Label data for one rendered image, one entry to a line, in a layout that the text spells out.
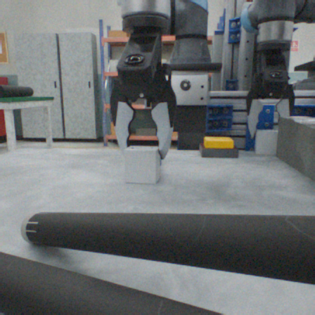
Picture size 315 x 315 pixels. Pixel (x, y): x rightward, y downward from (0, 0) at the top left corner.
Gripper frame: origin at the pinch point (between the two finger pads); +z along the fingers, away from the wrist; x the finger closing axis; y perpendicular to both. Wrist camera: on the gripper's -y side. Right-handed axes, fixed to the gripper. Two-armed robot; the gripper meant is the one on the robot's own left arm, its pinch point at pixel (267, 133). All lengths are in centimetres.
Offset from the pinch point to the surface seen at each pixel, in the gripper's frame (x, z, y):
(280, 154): -2.1, 3.5, -7.4
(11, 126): 219, 23, 187
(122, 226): 15, -1, -59
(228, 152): 8.7, 3.4, -8.4
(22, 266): 19, 0, -63
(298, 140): -3.6, -0.9, -16.3
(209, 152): 12.6, 3.5, -9.0
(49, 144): 239, 56, 280
